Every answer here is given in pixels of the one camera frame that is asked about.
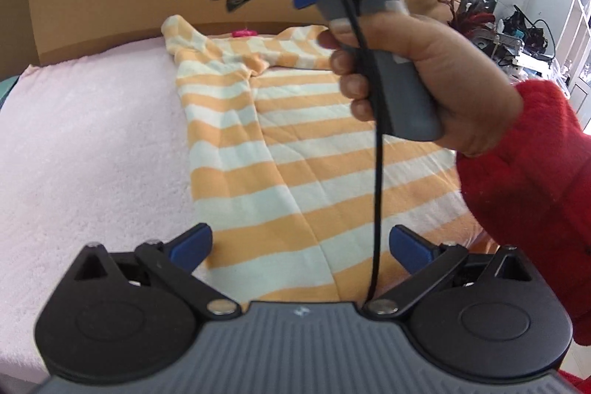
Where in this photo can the person's right hand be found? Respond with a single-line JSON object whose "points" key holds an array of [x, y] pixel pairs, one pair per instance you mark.
{"points": [[461, 89]]}

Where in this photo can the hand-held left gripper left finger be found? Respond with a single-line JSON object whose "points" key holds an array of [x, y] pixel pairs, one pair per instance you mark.
{"points": [[191, 244]]}

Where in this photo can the pink towel blanket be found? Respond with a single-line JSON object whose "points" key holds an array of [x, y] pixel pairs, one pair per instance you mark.
{"points": [[92, 144]]}

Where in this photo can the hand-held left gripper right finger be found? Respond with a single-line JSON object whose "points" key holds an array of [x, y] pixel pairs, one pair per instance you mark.
{"points": [[411, 244]]}

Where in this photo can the orange white striped sweater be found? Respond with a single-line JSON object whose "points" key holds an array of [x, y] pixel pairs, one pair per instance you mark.
{"points": [[286, 154]]}

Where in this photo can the person's right forearm red sleeve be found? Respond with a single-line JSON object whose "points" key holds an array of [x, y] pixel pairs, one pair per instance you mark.
{"points": [[531, 191]]}

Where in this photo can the cluttered office desk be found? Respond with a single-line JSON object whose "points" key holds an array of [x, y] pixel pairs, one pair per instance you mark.
{"points": [[531, 48]]}

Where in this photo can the dried red plant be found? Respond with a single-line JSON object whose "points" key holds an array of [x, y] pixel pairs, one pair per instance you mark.
{"points": [[468, 13]]}

